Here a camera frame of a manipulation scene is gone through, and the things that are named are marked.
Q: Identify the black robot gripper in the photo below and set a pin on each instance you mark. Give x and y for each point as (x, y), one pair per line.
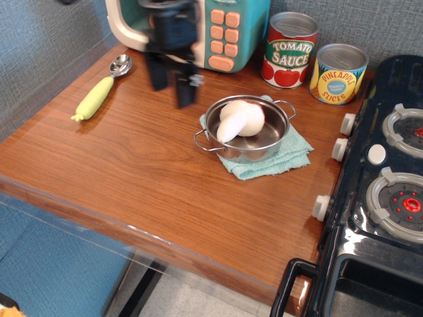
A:
(173, 29)

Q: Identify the white plush mushroom brown cap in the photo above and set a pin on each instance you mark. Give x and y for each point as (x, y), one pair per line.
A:
(240, 118)

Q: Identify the teal toy microwave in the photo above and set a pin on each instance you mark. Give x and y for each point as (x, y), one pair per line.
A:
(228, 31)

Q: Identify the small steel pot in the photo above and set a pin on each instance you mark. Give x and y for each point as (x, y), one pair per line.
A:
(261, 146)

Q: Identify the tomato sauce can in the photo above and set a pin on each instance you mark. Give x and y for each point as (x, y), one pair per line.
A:
(290, 43)

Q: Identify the teal folded cloth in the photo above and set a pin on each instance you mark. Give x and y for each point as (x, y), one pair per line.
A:
(293, 154)

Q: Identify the pineapple slices can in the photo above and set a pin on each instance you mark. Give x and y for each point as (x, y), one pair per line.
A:
(338, 73)

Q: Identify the black toy stove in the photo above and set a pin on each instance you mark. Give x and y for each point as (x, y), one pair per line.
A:
(370, 249)

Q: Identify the orange plush toy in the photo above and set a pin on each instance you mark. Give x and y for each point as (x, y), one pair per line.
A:
(11, 312)

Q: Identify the spoon with green handle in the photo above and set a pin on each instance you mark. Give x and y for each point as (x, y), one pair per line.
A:
(97, 95)

